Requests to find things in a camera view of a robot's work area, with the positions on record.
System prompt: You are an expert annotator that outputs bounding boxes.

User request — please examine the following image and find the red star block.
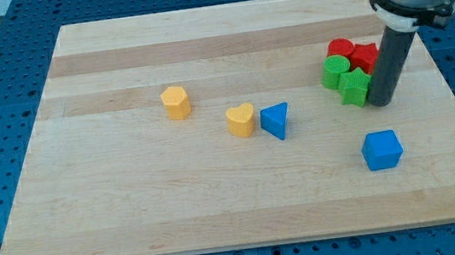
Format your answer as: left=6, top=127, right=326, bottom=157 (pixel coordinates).
left=349, top=43, right=379, bottom=74

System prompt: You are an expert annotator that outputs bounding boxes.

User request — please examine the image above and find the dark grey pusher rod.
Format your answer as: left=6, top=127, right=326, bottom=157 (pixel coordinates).
left=367, top=26, right=416, bottom=107

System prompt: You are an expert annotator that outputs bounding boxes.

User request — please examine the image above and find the yellow heart block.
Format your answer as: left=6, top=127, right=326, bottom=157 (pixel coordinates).
left=225, top=102, right=255, bottom=138

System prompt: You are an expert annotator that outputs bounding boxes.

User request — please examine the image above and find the wooden board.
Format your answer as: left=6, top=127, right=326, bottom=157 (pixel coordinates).
left=0, top=0, right=455, bottom=255

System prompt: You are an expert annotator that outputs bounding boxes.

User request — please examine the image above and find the green star block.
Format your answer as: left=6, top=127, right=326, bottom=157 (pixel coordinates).
left=338, top=67, right=371, bottom=107

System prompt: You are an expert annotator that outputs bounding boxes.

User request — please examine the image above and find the blue triangle block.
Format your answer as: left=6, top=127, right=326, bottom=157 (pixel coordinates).
left=260, top=102, right=288, bottom=140

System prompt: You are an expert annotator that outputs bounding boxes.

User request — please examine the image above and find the blue cube block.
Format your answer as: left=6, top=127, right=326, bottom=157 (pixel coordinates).
left=361, top=130, right=404, bottom=171

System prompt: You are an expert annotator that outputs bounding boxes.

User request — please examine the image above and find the red cylinder block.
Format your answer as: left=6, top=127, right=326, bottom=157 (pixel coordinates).
left=326, top=38, right=355, bottom=57

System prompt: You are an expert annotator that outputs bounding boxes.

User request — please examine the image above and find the yellow hexagon block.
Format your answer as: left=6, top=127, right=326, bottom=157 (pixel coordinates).
left=160, top=86, right=192, bottom=120

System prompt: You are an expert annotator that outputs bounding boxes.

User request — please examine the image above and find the green cylinder block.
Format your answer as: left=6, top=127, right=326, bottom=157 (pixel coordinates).
left=322, top=55, right=351, bottom=90

